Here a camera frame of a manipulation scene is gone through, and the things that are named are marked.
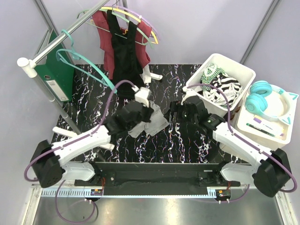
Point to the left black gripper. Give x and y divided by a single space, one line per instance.
148 110

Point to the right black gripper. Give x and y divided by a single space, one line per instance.
176 107

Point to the grey tank top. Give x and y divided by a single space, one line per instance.
157 123

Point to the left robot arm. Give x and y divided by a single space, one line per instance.
53 162

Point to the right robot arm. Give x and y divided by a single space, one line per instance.
268 170

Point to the black tank top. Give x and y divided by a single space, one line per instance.
126 64

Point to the purple plastic hanger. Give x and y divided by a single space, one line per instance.
138 16

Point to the maroon tank top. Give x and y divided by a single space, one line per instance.
100 20

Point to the yellow plastic hanger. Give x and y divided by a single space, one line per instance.
131 15

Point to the mint green hanger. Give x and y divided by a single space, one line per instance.
143 35

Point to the green striped garment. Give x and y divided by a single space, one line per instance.
212 76

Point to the black white striped garment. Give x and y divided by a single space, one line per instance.
230 87

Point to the black marble pattern mat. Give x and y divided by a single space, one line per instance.
175 144

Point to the white plastic bin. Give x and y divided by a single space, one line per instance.
243 74

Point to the green marker pen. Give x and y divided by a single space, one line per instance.
259 129

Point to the white storage box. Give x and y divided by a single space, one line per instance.
274 127

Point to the teal headphones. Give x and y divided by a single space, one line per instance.
256 103

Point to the metal clothes rack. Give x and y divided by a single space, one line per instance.
53 38

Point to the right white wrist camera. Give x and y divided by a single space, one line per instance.
187 92

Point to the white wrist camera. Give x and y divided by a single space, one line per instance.
187 92
142 96

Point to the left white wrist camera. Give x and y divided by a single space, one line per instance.
142 96

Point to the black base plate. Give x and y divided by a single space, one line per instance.
157 179

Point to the green ring binder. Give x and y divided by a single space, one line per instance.
57 75

